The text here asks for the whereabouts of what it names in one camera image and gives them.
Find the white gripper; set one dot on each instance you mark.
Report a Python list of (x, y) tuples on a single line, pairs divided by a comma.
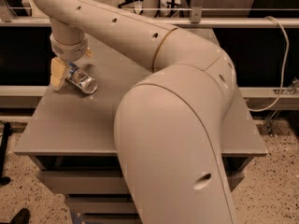
[(69, 51)]

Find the silver blue redbull can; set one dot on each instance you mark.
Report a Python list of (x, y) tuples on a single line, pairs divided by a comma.
[(81, 79)]

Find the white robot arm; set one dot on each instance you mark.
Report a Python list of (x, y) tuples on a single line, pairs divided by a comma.
[(167, 127)]

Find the grey drawer cabinet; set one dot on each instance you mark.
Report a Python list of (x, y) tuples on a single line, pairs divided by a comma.
[(71, 139)]

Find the black stand at left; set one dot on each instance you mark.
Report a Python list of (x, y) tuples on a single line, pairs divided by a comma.
[(7, 132)]

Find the metal railing frame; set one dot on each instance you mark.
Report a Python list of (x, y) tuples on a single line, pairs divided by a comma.
[(18, 16)]

